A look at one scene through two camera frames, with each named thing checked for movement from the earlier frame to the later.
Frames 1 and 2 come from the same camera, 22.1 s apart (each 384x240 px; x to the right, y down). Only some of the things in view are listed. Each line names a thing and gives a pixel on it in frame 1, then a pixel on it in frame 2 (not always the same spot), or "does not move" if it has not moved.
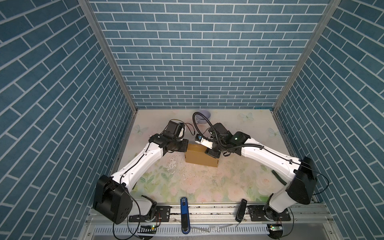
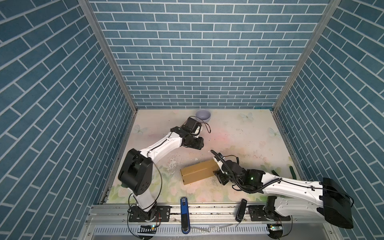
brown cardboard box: (196, 153) -> (199, 172)
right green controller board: (276, 228) does not move
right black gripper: (211, 152) -> (218, 173)
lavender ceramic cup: (200, 119) does not move
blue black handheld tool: (185, 216) does not move
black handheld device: (241, 210) does not move
